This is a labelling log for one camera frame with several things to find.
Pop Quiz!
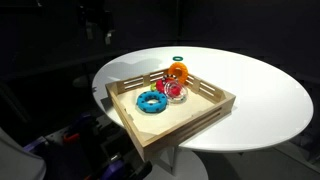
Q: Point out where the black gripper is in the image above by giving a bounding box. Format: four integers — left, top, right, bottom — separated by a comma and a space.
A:
79, 5, 116, 45

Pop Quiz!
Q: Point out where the orange toy ring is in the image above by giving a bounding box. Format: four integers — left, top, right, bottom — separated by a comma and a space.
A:
167, 61, 190, 85

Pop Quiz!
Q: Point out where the red toy with striped band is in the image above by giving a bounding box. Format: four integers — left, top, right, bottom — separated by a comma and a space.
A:
155, 74, 180, 95

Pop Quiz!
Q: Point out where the wooden slatted tray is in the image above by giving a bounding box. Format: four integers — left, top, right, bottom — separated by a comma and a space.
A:
105, 67, 237, 163

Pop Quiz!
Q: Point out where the purple clamp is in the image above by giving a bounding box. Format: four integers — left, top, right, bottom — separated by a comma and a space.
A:
22, 135, 48, 153
99, 159, 129, 180

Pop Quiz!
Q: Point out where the blue ring with black dots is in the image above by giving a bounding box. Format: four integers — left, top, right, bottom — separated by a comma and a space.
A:
136, 90, 169, 114

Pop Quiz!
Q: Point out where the orange clamp handle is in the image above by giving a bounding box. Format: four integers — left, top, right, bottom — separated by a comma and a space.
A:
62, 132, 81, 144

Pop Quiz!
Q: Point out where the white table pedestal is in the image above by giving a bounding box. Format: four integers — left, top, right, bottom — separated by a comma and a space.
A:
145, 145, 210, 180

